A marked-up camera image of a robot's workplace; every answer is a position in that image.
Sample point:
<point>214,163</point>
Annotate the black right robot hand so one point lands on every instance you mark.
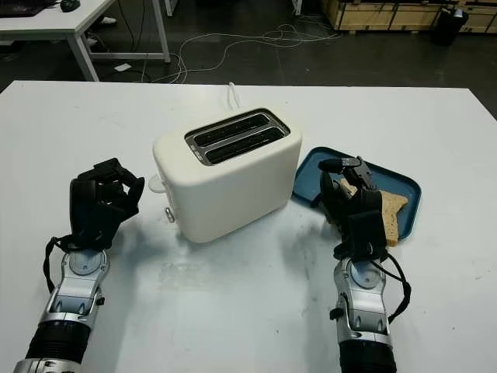
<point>365,200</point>

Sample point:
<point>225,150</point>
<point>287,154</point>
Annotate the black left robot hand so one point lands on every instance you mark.
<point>91,210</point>

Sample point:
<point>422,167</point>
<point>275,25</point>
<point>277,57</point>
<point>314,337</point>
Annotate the slice of brown bread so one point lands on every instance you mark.
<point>393,217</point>

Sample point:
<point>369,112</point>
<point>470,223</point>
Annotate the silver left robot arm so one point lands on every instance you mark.
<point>77,287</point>

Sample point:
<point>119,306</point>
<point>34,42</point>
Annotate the blue plastic tray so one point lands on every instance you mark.
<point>388,178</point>

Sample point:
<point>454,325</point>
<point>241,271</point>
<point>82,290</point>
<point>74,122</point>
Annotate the white toaster lever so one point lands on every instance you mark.
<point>156,184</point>

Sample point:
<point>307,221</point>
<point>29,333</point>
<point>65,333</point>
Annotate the chrome toaster dial knob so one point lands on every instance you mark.
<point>169,215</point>

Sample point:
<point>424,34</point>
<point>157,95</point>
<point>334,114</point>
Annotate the cream white two-slot toaster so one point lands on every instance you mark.
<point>233,186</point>

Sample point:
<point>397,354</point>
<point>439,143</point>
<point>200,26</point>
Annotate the white paper sheet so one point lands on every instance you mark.
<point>122,66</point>

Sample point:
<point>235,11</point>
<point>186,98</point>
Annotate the wooden crate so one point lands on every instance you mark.
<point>388,13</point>

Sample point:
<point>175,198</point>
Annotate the white office desk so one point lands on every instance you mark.
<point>58,23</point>

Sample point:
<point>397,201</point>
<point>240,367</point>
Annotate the white shoe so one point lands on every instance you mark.
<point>108,20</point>

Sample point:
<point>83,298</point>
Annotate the black trash bin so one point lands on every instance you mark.
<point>450,27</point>

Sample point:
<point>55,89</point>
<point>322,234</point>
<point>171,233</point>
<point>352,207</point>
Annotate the black computer mouse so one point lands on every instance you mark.
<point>68,4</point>

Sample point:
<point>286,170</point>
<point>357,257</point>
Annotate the black desk mat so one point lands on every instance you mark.
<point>19,5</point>

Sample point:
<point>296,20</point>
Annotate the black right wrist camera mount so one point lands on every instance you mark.
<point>365,231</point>

